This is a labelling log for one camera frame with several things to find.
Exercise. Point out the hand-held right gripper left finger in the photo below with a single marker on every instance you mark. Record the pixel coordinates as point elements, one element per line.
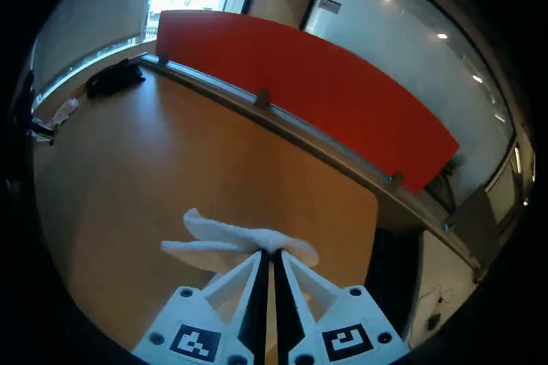
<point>192,318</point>

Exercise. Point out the heap of white towels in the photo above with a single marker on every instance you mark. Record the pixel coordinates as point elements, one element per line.
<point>64,111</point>

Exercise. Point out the stack of black towels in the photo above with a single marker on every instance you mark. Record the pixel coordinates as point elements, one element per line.
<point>114,78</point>

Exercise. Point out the red desk screen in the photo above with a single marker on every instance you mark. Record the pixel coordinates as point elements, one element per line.
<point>308,82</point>

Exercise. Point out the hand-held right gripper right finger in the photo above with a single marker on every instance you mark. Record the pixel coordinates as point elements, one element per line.
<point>355,318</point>

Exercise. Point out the white towel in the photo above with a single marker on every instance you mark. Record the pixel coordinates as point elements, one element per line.
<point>222,240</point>

